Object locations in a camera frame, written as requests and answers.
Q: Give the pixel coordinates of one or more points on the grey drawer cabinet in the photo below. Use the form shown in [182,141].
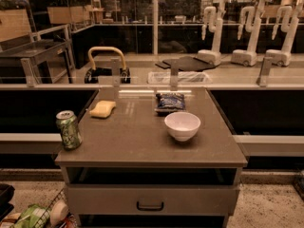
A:
[133,148]

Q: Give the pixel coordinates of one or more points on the grey middle drawer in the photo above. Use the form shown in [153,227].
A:
[121,200]

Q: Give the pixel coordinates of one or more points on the blue chip bag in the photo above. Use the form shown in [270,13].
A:
[170,102]

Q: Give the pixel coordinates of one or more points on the clear plastic bin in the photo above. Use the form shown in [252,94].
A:
[183,77]

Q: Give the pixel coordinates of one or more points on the white bowl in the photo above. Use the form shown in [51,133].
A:
[182,126]

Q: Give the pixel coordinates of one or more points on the yellow sponge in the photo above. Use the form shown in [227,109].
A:
[102,109]

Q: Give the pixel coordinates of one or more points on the black floor mat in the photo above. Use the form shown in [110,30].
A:
[185,63]

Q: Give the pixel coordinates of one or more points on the green soda can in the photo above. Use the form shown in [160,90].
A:
[67,123]

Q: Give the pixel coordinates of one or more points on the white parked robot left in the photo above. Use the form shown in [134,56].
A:
[213,22]

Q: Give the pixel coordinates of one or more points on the white parked robot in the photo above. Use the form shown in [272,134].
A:
[213,22]
[287,20]
[249,21]

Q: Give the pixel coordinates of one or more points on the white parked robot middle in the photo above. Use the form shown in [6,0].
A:
[249,21]

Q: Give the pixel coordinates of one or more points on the grey side table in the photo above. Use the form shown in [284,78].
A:
[45,60]

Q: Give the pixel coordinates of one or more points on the wooden planter box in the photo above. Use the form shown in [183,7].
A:
[68,15]

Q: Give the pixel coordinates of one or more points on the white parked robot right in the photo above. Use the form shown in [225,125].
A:
[287,20]

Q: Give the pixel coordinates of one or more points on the white cup in basket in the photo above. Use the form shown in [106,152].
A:
[58,212]

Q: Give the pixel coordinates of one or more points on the green snack bag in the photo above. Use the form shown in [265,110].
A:
[34,216]

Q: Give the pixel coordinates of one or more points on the yellow handled black cart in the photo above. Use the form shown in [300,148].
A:
[109,69]

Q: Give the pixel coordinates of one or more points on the black drawer handle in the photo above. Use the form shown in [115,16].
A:
[150,207]

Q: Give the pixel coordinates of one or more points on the wire basket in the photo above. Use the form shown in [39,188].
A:
[60,195]

